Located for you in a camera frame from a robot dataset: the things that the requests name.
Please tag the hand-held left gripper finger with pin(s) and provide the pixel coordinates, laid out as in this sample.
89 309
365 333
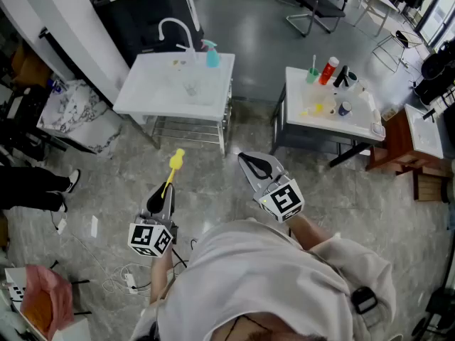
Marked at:
170 204
155 202

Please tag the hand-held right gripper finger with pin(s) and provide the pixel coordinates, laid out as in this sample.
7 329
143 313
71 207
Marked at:
250 176
275 167

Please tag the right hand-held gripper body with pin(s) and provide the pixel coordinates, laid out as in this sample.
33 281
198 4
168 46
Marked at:
284 199

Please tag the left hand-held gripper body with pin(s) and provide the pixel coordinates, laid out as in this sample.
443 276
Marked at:
144 236

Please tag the dark cylinder with grey end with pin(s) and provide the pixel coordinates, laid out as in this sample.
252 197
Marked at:
345 109

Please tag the green plastic cup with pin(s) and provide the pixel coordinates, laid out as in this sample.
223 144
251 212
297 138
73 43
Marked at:
312 76

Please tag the clear glass cup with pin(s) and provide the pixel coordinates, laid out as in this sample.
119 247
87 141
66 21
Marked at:
191 89

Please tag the person's left forearm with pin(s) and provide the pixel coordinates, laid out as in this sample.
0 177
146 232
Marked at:
160 279

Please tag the person's right forearm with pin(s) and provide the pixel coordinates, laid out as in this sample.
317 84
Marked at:
313 233

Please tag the white power strip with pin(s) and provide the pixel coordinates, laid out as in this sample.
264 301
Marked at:
131 282

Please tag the metal sink stand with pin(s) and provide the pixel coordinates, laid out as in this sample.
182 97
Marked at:
223 130

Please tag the white power adapter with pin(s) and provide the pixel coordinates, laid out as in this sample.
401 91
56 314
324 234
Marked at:
62 226

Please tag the person's white shirt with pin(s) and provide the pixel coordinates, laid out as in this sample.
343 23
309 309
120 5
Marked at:
249 279

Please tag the red bottle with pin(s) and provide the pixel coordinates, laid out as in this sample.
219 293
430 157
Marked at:
328 71

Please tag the white soap dish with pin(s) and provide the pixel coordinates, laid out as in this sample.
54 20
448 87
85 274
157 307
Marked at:
378 129

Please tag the marble patterned box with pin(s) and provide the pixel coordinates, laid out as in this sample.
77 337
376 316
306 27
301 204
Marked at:
81 119

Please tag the pink plastic bag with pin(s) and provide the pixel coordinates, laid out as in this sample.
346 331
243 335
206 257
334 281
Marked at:
49 297

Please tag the large white sink basin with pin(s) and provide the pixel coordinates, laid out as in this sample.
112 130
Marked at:
153 91

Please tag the white toothbrush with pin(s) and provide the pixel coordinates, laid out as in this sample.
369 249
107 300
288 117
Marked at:
314 62

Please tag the brown wooden cabinet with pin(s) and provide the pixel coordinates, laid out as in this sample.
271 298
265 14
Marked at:
394 147

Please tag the teal spray bottle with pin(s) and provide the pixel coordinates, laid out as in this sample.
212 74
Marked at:
212 59

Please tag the black clip-on device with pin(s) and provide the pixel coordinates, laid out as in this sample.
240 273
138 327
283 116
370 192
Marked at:
364 300

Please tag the white faucet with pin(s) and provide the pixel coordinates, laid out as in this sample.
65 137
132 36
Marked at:
189 43

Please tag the small white sink basin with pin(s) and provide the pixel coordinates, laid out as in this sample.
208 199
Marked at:
424 133

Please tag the black office chair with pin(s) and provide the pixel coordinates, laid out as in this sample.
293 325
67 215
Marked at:
320 2

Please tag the black cabinet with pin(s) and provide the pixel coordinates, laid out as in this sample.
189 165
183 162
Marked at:
142 16

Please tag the white curved counter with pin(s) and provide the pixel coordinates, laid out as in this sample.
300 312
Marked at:
71 20

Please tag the black table frame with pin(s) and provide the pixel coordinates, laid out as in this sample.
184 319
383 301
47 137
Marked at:
305 144

